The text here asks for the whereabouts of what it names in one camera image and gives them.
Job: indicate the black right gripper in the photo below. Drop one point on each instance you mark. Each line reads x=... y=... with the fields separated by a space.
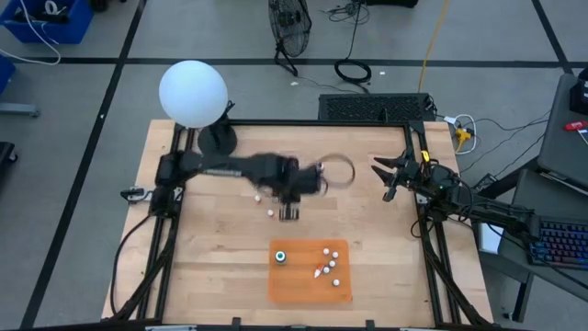
x=406 y=170

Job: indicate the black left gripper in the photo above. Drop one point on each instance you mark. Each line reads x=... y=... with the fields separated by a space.
x=296 y=179

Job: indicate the large purple-capped dye bottle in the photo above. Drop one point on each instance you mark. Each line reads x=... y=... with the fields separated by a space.
x=320 y=166

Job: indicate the large green-capped dye bottle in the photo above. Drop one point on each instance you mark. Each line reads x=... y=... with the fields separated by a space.
x=280 y=256

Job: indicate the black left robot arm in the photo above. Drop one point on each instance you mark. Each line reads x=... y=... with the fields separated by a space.
x=220 y=167

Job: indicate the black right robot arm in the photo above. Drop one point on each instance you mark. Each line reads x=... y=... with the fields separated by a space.
x=487 y=210

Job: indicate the yellow tag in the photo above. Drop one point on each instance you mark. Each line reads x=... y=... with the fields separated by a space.
x=425 y=156

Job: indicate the black vented computer case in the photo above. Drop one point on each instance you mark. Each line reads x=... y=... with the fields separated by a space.
x=367 y=108

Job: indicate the white power strip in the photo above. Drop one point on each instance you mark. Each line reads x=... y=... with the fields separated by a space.
x=451 y=121

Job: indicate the yellow plug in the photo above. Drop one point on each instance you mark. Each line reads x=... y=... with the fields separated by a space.
x=463 y=134

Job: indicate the orange mat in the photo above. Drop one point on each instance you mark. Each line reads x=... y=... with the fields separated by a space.
x=298 y=285

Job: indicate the white paper sheet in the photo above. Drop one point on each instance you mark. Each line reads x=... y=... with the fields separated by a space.
x=489 y=238

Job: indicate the white globe lamp black base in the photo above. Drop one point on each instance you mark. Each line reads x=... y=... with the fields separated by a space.
x=193 y=94

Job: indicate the black floor fan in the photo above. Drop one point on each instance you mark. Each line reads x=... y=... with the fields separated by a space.
x=289 y=27

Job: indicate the dark grey desk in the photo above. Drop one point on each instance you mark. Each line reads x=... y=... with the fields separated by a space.
x=565 y=147
x=551 y=197

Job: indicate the black equipment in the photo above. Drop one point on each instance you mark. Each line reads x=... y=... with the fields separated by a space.
x=390 y=3

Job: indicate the red flat tool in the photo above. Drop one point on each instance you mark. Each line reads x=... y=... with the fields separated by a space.
x=575 y=126

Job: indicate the backlit black keyboard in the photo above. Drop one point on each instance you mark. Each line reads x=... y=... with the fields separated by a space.
x=565 y=243

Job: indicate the black device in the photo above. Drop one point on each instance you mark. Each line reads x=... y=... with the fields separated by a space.
x=581 y=92

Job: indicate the blue plastic bin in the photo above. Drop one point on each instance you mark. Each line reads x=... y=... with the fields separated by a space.
x=69 y=27
x=5 y=73

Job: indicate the grey flat bar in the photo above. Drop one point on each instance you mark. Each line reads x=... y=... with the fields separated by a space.
x=18 y=110

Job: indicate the black metal table frame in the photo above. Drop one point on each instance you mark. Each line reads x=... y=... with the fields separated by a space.
x=321 y=123

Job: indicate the black frame bracket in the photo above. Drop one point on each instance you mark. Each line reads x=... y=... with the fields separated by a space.
x=369 y=323
x=236 y=322

